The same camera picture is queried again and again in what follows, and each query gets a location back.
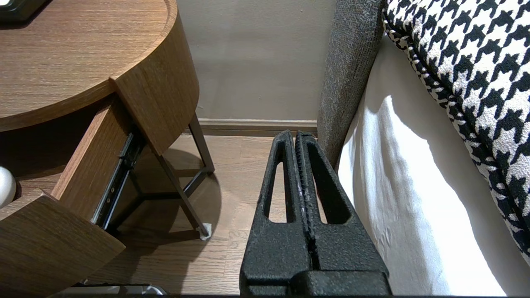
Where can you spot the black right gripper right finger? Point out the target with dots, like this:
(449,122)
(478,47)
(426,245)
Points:
(343,252)

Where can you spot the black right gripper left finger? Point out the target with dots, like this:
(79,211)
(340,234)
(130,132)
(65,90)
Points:
(273,252)

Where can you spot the white round dome device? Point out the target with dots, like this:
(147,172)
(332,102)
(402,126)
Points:
(6,186)

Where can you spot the white bed sheet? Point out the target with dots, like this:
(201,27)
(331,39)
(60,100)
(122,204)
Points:
(414,186)

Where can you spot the white robot chassis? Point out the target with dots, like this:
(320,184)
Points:
(107,289)

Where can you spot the grey fabric bed headboard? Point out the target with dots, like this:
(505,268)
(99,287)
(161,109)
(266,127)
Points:
(352,62)

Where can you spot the black white houndstooth pillow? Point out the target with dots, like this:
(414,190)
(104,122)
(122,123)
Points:
(468,62)

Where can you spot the round wooden nightstand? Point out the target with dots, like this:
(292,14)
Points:
(83,49)

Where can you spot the black telephone base white keypad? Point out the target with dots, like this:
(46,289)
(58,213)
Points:
(16,10)

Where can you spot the dark metal nightstand leg frame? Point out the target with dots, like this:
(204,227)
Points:
(182,194)

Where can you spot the wall baseboard strip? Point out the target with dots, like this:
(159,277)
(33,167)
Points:
(256,126)

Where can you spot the black metal drawer slide rail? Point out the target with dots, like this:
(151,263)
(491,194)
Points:
(120,178)

